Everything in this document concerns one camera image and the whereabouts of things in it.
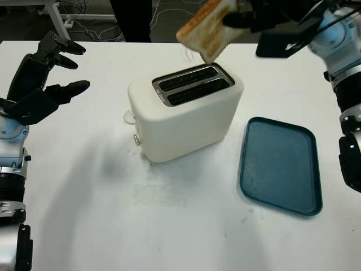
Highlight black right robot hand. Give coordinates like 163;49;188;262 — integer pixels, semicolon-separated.
222;0;314;33

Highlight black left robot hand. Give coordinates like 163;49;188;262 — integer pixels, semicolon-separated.
7;29;91;104

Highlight slice of toast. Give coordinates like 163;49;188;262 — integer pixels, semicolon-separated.
176;0;251;64

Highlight white toaster lever knob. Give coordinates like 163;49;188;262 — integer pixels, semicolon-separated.
123;110;137;125

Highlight person in cream jacket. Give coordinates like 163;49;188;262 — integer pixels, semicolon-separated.
109;0;152;43

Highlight white two-slot toaster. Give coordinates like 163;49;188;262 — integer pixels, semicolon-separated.
127;62;245;164

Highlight white desk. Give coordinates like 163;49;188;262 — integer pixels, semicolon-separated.
0;0;72;42

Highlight teal plastic tray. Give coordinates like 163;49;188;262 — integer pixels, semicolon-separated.
239;116;323;217

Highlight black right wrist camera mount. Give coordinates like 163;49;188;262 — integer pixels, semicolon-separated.
256;12;322;59

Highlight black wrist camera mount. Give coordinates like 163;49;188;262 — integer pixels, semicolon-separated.
256;12;322;59
4;86;61;125

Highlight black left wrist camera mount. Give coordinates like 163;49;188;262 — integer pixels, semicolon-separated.
4;86;61;125

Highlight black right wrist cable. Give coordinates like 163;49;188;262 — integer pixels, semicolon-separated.
298;0;361;32

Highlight tangled white floor cables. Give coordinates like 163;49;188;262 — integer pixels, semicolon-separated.
73;11;125;40

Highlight white toaster power cord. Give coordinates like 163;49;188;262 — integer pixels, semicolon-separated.
182;46;198;63

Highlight long white floor cable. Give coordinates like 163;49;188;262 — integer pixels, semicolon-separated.
149;0;170;28

